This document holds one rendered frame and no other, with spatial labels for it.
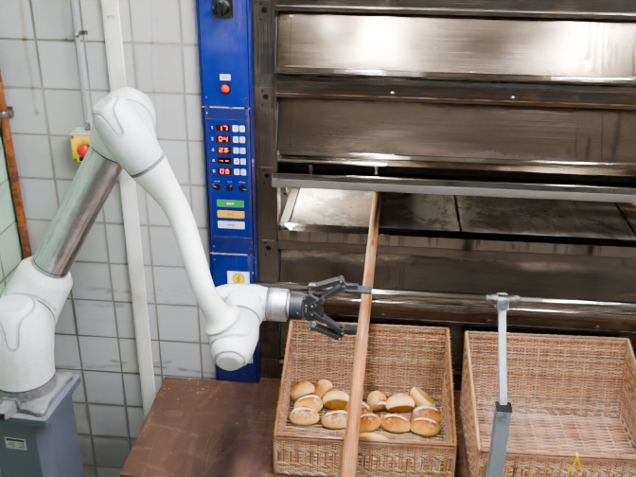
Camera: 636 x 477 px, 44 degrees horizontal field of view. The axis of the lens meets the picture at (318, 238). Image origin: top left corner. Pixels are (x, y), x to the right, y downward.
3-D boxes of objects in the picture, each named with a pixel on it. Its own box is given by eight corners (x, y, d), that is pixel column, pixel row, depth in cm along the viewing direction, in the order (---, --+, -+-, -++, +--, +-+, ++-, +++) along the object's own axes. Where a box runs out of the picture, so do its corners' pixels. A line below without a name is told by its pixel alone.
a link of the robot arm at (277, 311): (271, 309, 217) (292, 311, 217) (266, 326, 209) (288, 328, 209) (271, 281, 213) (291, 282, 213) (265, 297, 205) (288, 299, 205)
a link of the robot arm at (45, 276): (-17, 336, 209) (-2, 296, 229) (42, 357, 215) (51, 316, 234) (108, 86, 188) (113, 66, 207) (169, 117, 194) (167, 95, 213)
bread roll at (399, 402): (413, 412, 268) (410, 397, 271) (417, 403, 263) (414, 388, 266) (384, 414, 266) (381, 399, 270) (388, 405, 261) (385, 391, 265)
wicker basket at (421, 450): (288, 382, 283) (288, 317, 272) (444, 391, 280) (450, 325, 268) (271, 475, 240) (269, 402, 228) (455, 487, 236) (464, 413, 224)
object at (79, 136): (79, 156, 256) (76, 126, 251) (110, 157, 255) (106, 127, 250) (71, 164, 249) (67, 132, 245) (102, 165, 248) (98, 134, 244)
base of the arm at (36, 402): (-32, 419, 197) (-36, 401, 194) (13, 369, 216) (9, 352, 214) (36, 428, 194) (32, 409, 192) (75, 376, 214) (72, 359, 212)
